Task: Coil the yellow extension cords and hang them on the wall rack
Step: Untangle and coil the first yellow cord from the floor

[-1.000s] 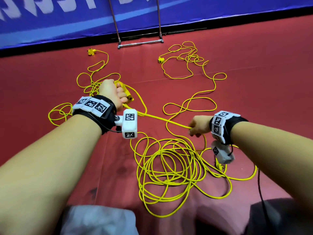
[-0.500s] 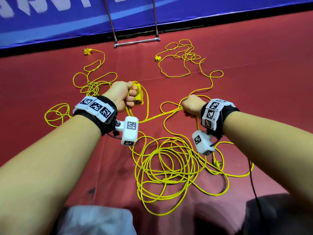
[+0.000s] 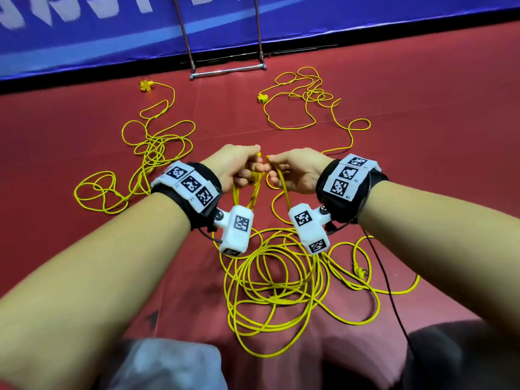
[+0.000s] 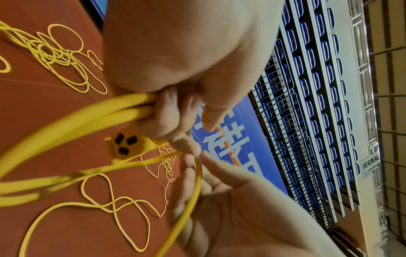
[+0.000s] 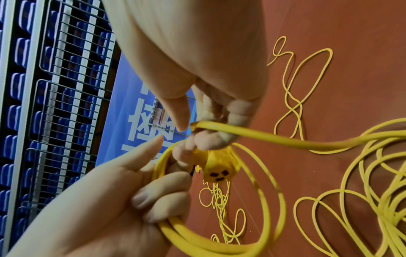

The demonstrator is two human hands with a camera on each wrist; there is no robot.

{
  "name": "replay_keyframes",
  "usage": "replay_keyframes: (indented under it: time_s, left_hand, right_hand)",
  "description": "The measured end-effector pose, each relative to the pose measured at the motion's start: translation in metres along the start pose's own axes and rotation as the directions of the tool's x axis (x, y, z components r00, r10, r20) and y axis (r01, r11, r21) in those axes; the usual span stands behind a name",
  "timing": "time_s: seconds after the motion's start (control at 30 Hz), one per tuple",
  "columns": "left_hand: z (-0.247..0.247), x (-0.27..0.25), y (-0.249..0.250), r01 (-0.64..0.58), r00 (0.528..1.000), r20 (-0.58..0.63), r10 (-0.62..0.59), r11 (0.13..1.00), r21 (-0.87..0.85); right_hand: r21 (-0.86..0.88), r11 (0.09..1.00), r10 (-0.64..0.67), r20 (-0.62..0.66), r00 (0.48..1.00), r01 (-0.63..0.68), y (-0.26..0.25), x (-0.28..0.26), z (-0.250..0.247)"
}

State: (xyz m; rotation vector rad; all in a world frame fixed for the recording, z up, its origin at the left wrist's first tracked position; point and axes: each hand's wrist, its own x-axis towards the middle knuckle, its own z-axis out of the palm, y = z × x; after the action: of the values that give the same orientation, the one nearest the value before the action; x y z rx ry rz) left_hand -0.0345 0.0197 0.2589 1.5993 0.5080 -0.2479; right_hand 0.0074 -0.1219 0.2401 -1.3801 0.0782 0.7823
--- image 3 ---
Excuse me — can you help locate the person's left hand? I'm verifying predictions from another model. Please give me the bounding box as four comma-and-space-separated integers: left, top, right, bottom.
200, 144, 271, 192

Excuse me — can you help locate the person's right hand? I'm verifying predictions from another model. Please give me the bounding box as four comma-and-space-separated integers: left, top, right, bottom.
266, 147, 336, 197

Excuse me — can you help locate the metal rack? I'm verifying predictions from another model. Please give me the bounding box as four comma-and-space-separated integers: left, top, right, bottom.
171, 0, 268, 81

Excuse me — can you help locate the person's right forearm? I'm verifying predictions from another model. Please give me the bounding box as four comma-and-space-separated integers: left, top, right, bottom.
357, 181, 520, 346

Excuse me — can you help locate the person's left forearm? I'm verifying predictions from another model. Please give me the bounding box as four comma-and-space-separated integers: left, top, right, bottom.
0, 191, 192, 390

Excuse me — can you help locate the black marker wristband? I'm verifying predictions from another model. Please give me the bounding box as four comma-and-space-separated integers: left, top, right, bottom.
315, 153, 390, 225
151, 160, 224, 233

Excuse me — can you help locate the blue banner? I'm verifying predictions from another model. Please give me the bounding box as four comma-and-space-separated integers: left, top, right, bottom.
0, 0, 520, 81

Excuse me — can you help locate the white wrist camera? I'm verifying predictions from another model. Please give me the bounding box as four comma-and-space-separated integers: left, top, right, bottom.
288, 202, 333, 256
214, 204, 256, 258

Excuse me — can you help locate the black cable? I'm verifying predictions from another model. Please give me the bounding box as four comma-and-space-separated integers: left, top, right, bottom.
361, 230, 417, 356

